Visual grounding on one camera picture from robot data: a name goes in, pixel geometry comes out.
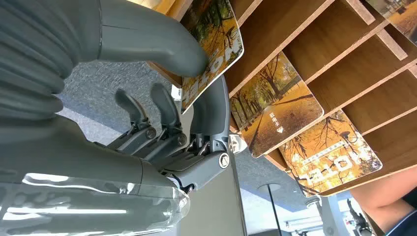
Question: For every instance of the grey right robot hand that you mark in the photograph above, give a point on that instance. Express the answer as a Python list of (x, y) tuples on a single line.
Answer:
[(65, 169)]

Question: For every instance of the autumn path card white text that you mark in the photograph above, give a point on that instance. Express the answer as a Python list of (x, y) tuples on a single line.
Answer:
[(277, 110)]

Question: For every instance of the wooden card rack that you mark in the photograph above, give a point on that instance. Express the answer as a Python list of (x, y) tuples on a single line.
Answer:
[(329, 42)]

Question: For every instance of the person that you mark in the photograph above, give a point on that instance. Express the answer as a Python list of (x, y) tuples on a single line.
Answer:
[(407, 224)]

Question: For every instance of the black pole stand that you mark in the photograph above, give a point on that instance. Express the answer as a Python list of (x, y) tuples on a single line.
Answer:
[(274, 211)]

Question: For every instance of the black equipment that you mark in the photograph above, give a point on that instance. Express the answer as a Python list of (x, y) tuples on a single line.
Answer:
[(358, 220)]

